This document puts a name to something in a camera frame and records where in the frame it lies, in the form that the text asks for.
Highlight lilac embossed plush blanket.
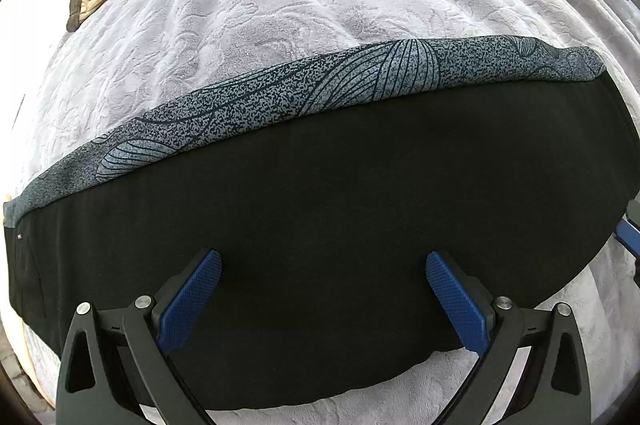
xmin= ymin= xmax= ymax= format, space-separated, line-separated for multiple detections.
xmin=10 ymin=0 xmax=640 ymax=425

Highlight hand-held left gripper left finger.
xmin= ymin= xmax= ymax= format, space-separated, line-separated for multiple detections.
xmin=55 ymin=248 xmax=223 ymax=425

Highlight black pants with patterned waistband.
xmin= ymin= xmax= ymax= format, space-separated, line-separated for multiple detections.
xmin=2 ymin=34 xmax=637 ymax=411

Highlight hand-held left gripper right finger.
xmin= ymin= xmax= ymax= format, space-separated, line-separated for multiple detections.
xmin=425 ymin=251 xmax=596 ymax=425

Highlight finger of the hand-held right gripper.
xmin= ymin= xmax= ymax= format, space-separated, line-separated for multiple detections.
xmin=614 ymin=216 xmax=640 ymax=267

